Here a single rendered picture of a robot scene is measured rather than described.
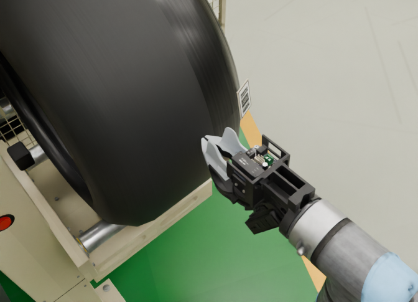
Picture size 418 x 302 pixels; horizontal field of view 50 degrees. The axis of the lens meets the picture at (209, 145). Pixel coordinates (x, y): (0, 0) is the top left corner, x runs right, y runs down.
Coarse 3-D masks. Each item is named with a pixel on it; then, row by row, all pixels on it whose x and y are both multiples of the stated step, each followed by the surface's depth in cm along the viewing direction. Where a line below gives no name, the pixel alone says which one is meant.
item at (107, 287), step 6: (108, 282) 181; (96, 288) 180; (102, 288) 180; (108, 288) 180; (114, 288) 180; (102, 294) 179; (108, 294) 179; (114, 294) 179; (120, 294) 179; (108, 300) 177; (114, 300) 177; (120, 300) 177
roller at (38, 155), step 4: (36, 144) 110; (32, 148) 109; (36, 148) 109; (40, 148) 109; (32, 152) 108; (36, 152) 108; (40, 152) 109; (32, 156) 108; (36, 156) 108; (40, 156) 109; (44, 156) 110; (36, 160) 109; (40, 160) 109; (44, 160) 110; (36, 164) 109; (28, 168) 108
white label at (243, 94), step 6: (246, 84) 75; (240, 90) 73; (246, 90) 75; (240, 96) 74; (246, 96) 76; (240, 102) 74; (246, 102) 77; (240, 108) 75; (246, 108) 77; (240, 114) 76
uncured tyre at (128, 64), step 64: (0, 0) 59; (64, 0) 59; (128, 0) 61; (192, 0) 65; (0, 64) 94; (64, 64) 58; (128, 64) 60; (192, 64) 65; (64, 128) 62; (128, 128) 62; (192, 128) 68; (128, 192) 68
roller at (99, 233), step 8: (96, 224) 98; (104, 224) 97; (112, 224) 98; (88, 232) 96; (96, 232) 96; (104, 232) 97; (112, 232) 98; (80, 240) 95; (88, 240) 95; (96, 240) 96; (104, 240) 97; (88, 248) 95
